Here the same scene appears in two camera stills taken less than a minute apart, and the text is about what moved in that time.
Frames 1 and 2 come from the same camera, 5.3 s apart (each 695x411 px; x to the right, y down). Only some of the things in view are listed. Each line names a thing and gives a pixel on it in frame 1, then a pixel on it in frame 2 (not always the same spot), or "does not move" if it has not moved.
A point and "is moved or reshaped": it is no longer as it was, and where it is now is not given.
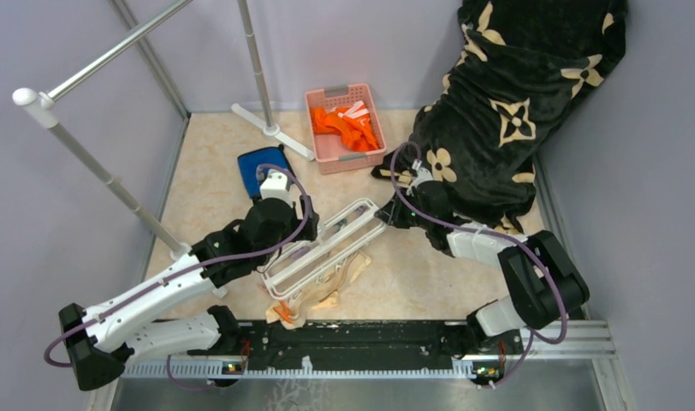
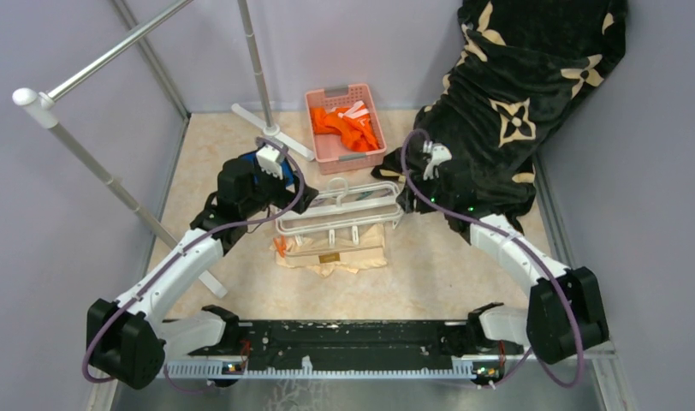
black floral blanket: [519, 67] does not move
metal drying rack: [43, 104] does not move
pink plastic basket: [334, 155] does not move
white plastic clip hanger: [338, 236] is moved or reshaped
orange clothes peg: [283, 312] is moved or reshaped
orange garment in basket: [351, 122] does not move
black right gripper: [392, 212] to [406, 199]
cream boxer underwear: [322, 292] to [313, 250]
